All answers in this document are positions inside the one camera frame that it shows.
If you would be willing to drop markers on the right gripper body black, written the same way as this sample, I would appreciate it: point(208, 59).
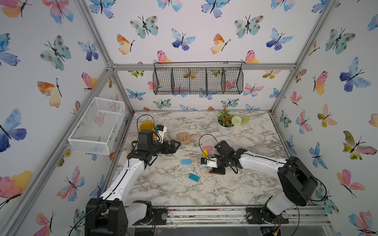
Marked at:
point(221, 160)

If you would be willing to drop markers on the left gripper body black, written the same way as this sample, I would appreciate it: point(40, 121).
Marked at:
point(164, 149)

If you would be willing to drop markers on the tan building block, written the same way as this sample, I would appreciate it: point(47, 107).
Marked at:
point(209, 172)

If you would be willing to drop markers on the light blue building block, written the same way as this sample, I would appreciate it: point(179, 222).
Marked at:
point(186, 162)

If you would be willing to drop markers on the teal building block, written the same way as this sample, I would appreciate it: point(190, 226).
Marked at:
point(194, 177)

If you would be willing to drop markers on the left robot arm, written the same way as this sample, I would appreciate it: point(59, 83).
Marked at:
point(108, 215)

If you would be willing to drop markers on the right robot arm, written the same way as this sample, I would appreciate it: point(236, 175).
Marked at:
point(297, 182)

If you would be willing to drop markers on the beige plastic slotted scoop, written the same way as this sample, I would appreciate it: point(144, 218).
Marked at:
point(185, 138)

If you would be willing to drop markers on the white pot artificial flowers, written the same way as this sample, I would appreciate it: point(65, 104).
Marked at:
point(226, 122)

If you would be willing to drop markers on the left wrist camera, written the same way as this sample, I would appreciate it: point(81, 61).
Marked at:
point(160, 130)

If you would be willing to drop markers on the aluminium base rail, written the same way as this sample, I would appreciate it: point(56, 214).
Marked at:
point(227, 216)

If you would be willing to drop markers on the black wire wall basket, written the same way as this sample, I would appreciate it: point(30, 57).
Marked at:
point(195, 78)

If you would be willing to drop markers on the white mesh wall basket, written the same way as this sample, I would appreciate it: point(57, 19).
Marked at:
point(98, 127)

